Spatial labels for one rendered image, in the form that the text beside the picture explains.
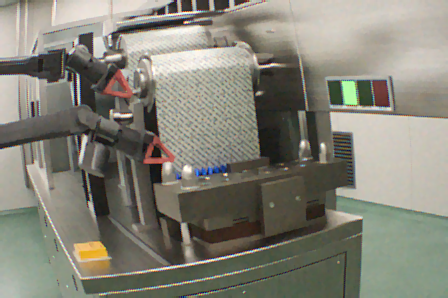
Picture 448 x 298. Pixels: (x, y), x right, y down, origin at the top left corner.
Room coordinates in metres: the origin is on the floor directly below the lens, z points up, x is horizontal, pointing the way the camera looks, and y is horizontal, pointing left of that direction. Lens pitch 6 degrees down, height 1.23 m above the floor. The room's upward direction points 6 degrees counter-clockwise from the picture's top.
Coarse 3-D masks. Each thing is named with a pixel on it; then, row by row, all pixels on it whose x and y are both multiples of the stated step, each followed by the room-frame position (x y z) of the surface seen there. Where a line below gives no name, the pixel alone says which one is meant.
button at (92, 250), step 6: (78, 246) 1.14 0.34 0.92; (84, 246) 1.14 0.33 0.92; (90, 246) 1.14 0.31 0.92; (96, 246) 1.14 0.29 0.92; (102, 246) 1.14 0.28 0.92; (78, 252) 1.10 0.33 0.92; (84, 252) 1.10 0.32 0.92; (90, 252) 1.11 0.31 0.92; (96, 252) 1.12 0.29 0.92; (102, 252) 1.12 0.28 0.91; (84, 258) 1.10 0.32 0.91; (90, 258) 1.11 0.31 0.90
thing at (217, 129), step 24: (216, 96) 1.38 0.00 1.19; (240, 96) 1.40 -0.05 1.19; (168, 120) 1.33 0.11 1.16; (192, 120) 1.36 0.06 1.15; (216, 120) 1.38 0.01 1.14; (240, 120) 1.40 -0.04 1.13; (168, 144) 1.33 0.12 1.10; (192, 144) 1.35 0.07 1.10; (216, 144) 1.38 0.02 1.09; (240, 144) 1.40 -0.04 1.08
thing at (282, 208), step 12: (276, 180) 1.20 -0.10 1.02; (288, 180) 1.20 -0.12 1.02; (300, 180) 1.21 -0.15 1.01; (264, 192) 1.18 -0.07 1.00; (276, 192) 1.19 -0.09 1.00; (288, 192) 1.20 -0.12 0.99; (300, 192) 1.21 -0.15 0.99; (264, 204) 1.17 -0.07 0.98; (276, 204) 1.18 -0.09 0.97; (288, 204) 1.20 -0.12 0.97; (300, 204) 1.21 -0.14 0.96; (264, 216) 1.17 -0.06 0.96; (276, 216) 1.18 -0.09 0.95; (288, 216) 1.20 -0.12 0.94; (300, 216) 1.21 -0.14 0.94; (264, 228) 1.18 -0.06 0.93; (276, 228) 1.18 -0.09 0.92; (288, 228) 1.19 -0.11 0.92
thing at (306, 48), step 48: (288, 0) 1.37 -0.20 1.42; (336, 0) 1.17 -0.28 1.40; (384, 0) 1.00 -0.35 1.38; (432, 0) 0.86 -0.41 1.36; (288, 48) 1.41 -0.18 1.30; (336, 48) 1.21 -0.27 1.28; (384, 48) 1.04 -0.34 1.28; (432, 48) 0.89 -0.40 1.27; (288, 96) 1.44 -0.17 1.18; (432, 96) 0.91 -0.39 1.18
